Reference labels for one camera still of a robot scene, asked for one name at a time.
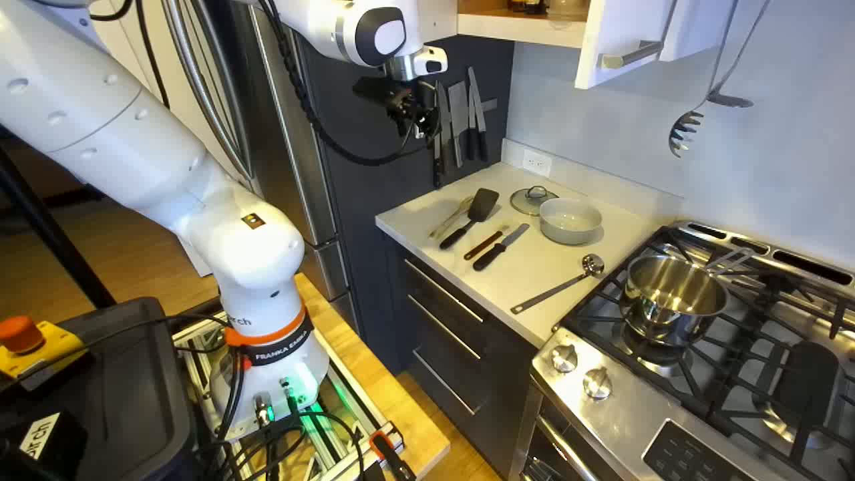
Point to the long metal spoon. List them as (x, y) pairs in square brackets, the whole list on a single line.
[(590, 267)]

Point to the white cabinet door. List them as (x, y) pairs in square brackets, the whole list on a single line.
[(624, 34)]

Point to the red emergency stop button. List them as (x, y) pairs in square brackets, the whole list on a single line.
[(31, 347)]

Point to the glass pot lid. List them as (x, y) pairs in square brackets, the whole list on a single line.
[(529, 199)]

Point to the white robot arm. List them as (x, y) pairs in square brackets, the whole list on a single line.
[(71, 99)]

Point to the grey ceramic bowl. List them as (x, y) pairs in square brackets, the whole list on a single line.
[(570, 221)]

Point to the dark drawer cabinet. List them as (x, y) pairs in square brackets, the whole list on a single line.
[(469, 360)]

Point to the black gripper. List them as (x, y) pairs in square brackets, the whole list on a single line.
[(413, 108)]

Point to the black spatula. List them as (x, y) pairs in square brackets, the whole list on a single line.
[(475, 211)]

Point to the hanging slotted spoon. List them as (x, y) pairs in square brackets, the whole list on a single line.
[(688, 123)]

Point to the stainless steel refrigerator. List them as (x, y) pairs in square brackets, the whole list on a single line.
[(287, 155)]

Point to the black equipment case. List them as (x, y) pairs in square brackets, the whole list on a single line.
[(120, 411)]

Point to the gas stove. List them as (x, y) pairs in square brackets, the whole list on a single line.
[(761, 394)]

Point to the red handled knife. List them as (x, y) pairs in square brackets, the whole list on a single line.
[(485, 243)]

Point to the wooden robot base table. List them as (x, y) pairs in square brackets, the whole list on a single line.
[(334, 438)]

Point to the wall mounted knife set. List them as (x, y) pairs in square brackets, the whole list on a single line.
[(461, 140)]

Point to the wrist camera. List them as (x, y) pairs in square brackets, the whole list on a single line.
[(423, 62)]

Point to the black handled knife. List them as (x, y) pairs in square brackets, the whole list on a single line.
[(485, 260)]

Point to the stainless steel pot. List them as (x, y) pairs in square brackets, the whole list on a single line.
[(668, 299)]

